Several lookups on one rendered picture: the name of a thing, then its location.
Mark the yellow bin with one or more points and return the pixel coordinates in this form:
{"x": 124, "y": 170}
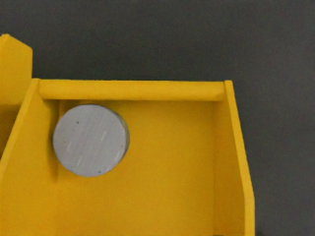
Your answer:
{"x": 185, "y": 172}
{"x": 15, "y": 79}

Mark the grey metal disc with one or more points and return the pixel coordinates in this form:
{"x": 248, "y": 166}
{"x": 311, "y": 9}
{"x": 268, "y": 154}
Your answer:
{"x": 89, "y": 140}

